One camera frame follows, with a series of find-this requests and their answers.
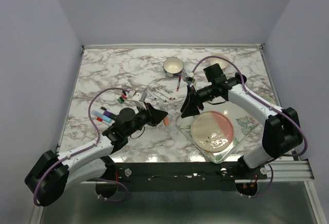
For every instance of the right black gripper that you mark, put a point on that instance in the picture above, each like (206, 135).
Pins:
(189, 108)

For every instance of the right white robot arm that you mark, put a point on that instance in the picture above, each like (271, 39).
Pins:
(282, 131)

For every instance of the red thin marker left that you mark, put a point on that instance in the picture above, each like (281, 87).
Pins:
(100, 120)

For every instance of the pink and cream plate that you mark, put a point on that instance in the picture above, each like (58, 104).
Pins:
(212, 131)

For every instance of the orange highlighter clear cap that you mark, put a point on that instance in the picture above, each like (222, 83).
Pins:
(162, 108)

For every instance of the dark rimmed ceramic bowl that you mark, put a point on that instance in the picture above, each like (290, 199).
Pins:
(173, 67)

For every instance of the maroon gel pen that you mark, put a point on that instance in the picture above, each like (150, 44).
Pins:
(178, 83)

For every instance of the floral rectangular tray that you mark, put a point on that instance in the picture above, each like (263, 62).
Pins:
(243, 125)

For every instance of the small black cup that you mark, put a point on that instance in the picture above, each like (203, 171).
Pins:
(240, 78)

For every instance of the black mounting base bar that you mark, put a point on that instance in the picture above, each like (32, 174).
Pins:
(182, 176)

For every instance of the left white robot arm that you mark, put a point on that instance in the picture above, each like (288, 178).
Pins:
(53, 172)

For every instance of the white pen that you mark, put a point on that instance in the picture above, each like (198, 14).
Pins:
(151, 94)

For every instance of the striped cream bowl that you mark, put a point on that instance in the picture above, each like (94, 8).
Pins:
(221, 60)

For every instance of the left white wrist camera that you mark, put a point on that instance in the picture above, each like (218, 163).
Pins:
(137, 97)

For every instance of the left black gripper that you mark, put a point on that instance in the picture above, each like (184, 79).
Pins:
(157, 115)

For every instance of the black capped white marker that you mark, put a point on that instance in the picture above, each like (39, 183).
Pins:
(161, 96)

